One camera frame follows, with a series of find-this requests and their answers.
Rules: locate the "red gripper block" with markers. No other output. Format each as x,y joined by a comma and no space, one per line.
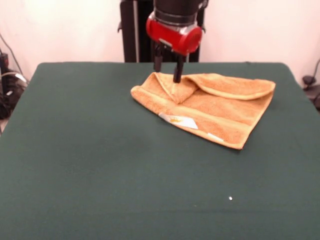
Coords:
175,37

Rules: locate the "orange terry towel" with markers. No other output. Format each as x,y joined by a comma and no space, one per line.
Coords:
220,107

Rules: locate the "dark green table cloth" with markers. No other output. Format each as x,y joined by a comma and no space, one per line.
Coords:
75,150

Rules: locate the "black floor device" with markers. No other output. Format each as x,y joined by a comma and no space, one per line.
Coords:
313,93

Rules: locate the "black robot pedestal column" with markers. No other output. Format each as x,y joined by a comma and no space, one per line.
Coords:
135,37

